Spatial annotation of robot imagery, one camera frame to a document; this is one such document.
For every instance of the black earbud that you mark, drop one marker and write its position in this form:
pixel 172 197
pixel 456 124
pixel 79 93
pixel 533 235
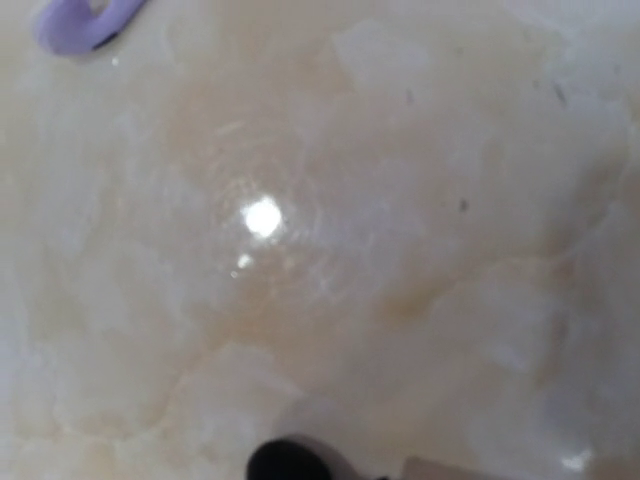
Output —
pixel 297 457

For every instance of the purple earbud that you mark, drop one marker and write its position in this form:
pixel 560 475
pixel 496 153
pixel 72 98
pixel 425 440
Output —
pixel 72 27

